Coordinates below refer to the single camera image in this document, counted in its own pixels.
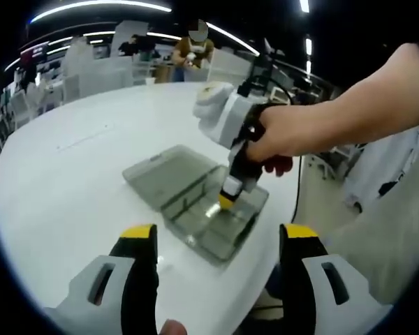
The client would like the black cable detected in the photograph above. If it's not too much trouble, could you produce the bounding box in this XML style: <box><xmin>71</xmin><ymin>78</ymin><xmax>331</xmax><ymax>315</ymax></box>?
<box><xmin>291</xmin><ymin>153</ymin><xmax>304</xmax><ymax>224</ymax></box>

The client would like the stack of translucent bins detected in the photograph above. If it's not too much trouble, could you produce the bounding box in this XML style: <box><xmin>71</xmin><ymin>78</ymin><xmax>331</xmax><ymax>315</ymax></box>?
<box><xmin>61</xmin><ymin>20</ymin><xmax>151</xmax><ymax>102</ymax></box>

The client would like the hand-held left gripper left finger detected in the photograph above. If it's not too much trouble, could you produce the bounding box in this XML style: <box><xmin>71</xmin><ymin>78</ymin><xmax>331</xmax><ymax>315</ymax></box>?
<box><xmin>43</xmin><ymin>223</ymin><xmax>161</xmax><ymax>335</ymax></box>

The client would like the person's left hand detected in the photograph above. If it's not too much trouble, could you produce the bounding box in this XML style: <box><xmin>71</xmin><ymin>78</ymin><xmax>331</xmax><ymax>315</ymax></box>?
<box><xmin>159</xmin><ymin>319</ymin><xmax>189</xmax><ymax>335</ymax></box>

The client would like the operator in white shirt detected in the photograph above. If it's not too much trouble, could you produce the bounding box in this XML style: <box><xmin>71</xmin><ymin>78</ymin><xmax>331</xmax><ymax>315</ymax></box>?
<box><xmin>326</xmin><ymin>120</ymin><xmax>419</xmax><ymax>306</ymax></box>

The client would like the white stool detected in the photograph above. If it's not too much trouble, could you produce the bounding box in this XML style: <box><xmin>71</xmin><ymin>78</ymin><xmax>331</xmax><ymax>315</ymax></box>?
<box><xmin>305</xmin><ymin>141</ymin><xmax>366</xmax><ymax>181</ymax></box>

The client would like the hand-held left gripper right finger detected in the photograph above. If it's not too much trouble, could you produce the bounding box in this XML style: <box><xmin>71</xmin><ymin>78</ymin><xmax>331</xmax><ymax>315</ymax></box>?
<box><xmin>278</xmin><ymin>223</ymin><xmax>395</xmax><ymax>335</ymax></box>

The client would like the grey transparent guide fixture box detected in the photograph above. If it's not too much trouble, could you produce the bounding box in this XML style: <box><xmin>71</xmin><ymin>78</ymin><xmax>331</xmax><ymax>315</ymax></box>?
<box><xmin>121</xmin><ymin>144</ymin><xmax>270</xmax><ymax>269</ymax></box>

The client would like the person's right hand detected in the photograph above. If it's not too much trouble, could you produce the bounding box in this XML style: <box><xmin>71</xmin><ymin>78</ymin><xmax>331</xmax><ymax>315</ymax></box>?
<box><xmin>246</xmin><ymin>100</ymin><xmax>336</xmax><ymax>178</ymax></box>

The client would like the small black clip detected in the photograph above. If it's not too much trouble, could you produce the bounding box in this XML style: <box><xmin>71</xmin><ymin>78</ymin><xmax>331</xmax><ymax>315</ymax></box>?
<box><xmin>378</xmin><ymin>180</ymin><xmax>401</xmax><ymax>197</ymax></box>

